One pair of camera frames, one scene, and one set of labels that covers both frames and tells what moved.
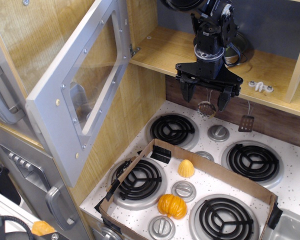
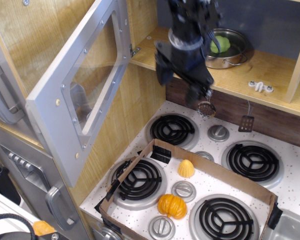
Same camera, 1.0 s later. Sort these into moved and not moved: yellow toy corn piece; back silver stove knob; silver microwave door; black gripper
Moved: black gripper
Not moved: back silver stove knob; silver microwave door; yellow toy corn piece
